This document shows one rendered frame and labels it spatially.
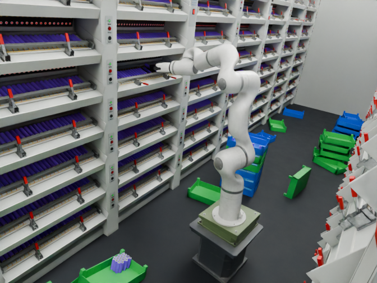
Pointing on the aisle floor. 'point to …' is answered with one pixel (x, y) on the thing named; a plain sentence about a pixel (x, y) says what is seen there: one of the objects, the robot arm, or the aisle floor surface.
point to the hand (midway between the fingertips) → (153, 67)
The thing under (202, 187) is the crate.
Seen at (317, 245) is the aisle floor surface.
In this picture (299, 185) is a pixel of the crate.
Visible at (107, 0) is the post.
